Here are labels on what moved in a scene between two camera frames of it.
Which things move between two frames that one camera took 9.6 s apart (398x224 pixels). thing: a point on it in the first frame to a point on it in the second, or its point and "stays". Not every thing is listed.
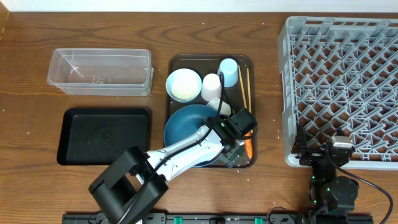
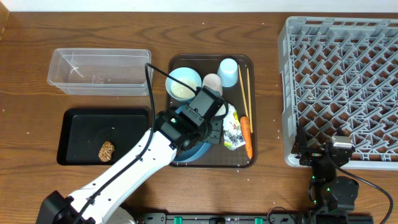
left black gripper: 232,158 to 217,137
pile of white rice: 185,88 stays
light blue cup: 229,67 stays
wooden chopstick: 242,86 stays
